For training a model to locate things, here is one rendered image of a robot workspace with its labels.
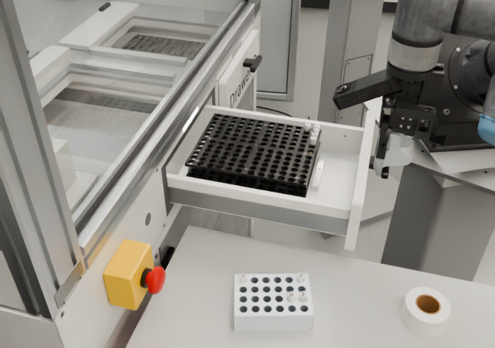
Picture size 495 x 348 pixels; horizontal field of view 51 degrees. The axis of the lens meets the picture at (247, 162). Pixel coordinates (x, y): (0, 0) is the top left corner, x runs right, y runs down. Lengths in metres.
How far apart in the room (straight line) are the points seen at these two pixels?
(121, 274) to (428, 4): 0.56
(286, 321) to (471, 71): 0.69
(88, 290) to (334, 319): 0.39
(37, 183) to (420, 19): 0.54
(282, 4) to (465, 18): 1.94
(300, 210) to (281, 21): 1.89
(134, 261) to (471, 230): 0.96
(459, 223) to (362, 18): 0.83
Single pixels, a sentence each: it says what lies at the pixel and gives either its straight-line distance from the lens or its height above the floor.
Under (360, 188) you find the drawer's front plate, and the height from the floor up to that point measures 0.93.
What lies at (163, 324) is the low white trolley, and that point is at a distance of 0.89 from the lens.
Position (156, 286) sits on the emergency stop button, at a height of 0.88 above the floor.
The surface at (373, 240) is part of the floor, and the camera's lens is 2.11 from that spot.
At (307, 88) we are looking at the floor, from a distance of 3.02.
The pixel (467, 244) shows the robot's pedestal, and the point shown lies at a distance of 1.52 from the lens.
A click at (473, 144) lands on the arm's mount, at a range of 1.32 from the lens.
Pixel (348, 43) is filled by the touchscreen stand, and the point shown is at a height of 0.69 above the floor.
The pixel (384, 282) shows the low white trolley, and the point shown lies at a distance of 0.96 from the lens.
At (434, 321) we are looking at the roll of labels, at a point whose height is 0.80.
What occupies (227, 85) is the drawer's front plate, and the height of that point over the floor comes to 0.91.
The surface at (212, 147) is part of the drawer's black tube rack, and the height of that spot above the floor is 0.90.
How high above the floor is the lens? 1.48
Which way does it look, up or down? 38 degrees down
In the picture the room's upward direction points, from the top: straight up
